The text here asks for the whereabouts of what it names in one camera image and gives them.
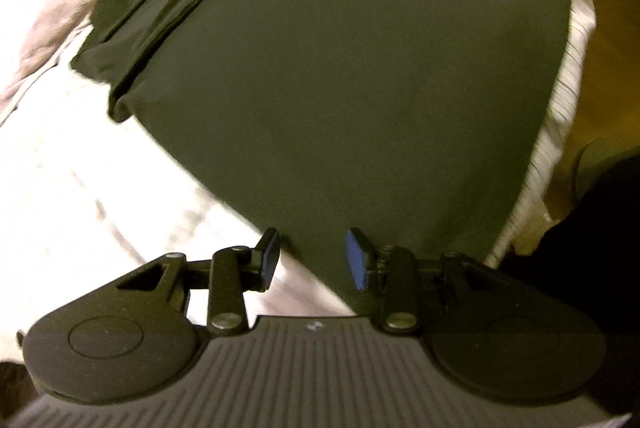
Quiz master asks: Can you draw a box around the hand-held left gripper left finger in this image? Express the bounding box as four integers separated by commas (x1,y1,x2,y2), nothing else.
116,228,281,337

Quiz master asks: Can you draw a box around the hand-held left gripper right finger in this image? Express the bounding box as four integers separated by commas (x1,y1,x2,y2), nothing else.
345,227,495,334

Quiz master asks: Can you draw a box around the dark green garment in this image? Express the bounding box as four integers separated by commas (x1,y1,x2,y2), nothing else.
70,0,576,316

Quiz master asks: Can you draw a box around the white striped bed sheet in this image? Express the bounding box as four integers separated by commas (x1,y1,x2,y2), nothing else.
0,0,599,354

